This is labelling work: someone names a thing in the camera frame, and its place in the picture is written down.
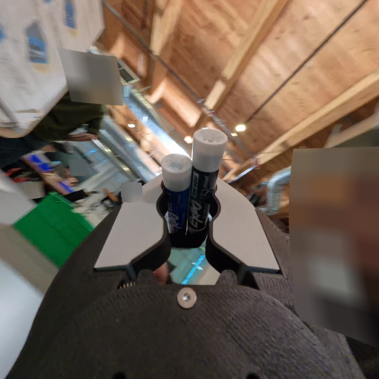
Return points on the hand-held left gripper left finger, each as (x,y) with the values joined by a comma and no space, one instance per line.
(133,237)

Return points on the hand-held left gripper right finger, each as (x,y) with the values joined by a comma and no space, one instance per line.
(239,237)

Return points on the black marker tie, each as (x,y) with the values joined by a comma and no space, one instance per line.
(188,239)

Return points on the blue dry erase marker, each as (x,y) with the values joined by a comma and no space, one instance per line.
(176,168)

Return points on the green plastic bin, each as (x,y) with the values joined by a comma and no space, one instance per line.
(53,225)

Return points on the black dry erase marker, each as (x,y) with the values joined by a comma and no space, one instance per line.
(208,148)

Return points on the grey desk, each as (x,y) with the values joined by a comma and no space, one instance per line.
(17,296)

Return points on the ceiling lamp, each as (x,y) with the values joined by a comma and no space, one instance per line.
(240,128)

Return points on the white document stand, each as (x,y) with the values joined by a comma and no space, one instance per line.
(17,130)

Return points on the ceiling vent grille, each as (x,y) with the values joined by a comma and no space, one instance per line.
(128,73)

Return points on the bent silver duct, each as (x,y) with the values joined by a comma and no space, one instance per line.
(277,189)

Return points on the large sheet metal duct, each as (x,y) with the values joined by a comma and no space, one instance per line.
(154,118)

